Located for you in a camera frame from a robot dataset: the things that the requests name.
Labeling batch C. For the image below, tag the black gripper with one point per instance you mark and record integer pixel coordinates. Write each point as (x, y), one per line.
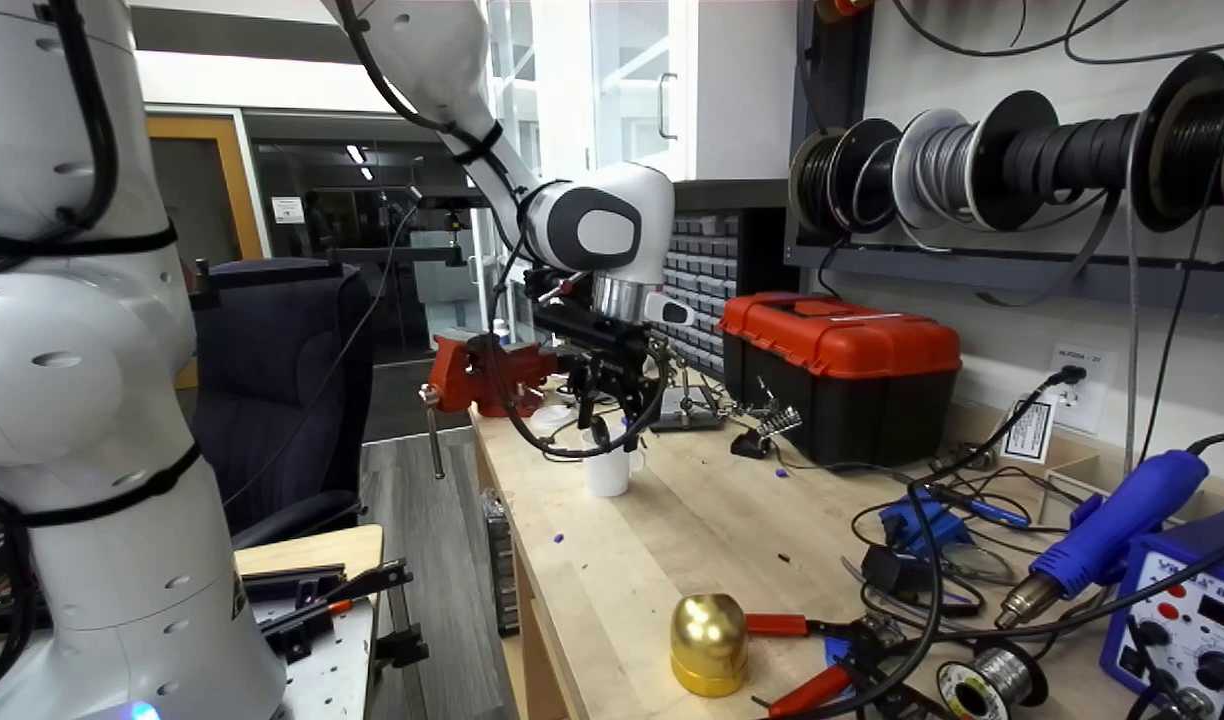
(611, 349)

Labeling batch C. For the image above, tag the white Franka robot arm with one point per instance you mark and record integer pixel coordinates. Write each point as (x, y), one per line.
(92, 403)

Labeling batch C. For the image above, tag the white cup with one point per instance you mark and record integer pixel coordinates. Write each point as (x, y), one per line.
(611, 471)

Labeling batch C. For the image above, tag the grey flat box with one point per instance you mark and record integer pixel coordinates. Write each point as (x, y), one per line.
(693, 419)

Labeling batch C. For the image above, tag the red bench vise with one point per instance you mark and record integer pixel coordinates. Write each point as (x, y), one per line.
(484, 380)

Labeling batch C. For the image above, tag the helping hands soldering stand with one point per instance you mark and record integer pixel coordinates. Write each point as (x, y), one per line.
(770, 428)

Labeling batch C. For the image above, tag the black bar on bench side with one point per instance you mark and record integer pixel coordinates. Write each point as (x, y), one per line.
(500, 566)

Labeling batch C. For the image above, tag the red and black toolbox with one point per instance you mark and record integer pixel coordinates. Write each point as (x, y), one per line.
(839, 373)

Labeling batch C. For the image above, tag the gold metal bell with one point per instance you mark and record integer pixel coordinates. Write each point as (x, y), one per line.
(709, 646)

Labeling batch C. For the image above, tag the black office chair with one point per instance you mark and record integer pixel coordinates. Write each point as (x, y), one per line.
(276, 387)

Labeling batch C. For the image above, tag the blue plastic tool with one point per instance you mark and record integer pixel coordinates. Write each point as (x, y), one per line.
(923, 525)

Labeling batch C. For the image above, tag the light wood board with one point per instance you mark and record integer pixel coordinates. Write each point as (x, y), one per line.
(307, 544)

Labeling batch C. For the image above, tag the black hand tools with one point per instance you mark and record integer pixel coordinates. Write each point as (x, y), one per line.
(324, 601)

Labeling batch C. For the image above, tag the white label card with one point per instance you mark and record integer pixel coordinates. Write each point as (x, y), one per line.
(1028, 435)

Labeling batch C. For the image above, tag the grey spool rack shelf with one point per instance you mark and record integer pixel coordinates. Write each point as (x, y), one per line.
(1012, 272)

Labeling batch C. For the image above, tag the blue hot air gun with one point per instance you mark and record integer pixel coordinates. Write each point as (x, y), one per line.
(1118, 522)

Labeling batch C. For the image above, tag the blue soldering station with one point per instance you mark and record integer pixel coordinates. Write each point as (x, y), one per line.
(1192, 627)

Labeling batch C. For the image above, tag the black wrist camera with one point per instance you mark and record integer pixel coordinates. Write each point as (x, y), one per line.
(574, 321)

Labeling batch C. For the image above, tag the black clamp bracket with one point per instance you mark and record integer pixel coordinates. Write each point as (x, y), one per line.
(399, 649)

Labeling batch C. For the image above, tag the white wall cabinet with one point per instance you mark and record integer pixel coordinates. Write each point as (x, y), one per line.
(719, 95)

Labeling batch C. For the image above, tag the orange door frame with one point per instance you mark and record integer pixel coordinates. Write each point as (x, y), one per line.
(246, 184)

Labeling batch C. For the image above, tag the white wall outlet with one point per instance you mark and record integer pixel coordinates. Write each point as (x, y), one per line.
(1079, 363)

